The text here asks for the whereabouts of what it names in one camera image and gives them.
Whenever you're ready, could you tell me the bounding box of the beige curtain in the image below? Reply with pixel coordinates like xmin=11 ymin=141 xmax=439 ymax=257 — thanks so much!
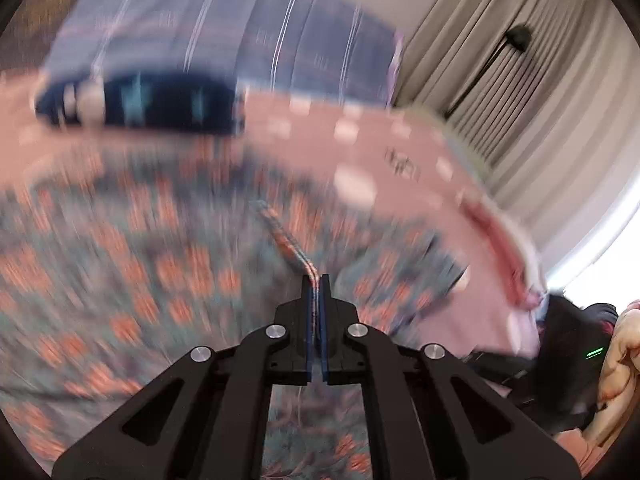
xmin=395 ymin=0 xmax=640 ymax=281

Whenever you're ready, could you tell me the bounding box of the floral teal and orange garment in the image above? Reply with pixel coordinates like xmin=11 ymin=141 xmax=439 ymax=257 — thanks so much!
xmin=0 ymin=145 xmax=471 ymax=480

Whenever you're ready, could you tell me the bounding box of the blue striped pillow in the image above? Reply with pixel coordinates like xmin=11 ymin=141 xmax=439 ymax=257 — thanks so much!
xmin=42 ymin=0 xmax=406 ymax=111

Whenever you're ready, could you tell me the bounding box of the black floor lamp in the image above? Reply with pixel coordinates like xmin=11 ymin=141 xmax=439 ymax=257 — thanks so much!
xmin=445 ymin=25 xmax=533 ymax=116

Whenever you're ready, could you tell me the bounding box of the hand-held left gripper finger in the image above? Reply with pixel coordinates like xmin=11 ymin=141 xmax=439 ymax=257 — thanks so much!
xmin=320 ymin=274 xmax=583 ymax=480
xmin=51 ymin=274 xmax=317 ymax=480

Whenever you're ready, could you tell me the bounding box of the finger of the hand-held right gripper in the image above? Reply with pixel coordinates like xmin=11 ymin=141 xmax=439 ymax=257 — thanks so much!
xmin=462 ymin=350 xmax=538 ymax=392

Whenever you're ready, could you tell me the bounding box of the person's right hand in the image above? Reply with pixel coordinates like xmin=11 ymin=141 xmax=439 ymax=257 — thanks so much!
xmin=597 ymin=300 xmax=640 ymax=443

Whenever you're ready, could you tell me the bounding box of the pink polka-dot blanket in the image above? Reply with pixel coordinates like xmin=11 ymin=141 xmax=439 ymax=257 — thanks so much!
xmin=0 ymin=72 xmax=547 ymax=361

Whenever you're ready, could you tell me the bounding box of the person's pink fuzzy clothing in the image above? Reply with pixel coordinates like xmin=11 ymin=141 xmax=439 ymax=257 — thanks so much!
xmin=552 ymin=427 xmax=618 ymax=478

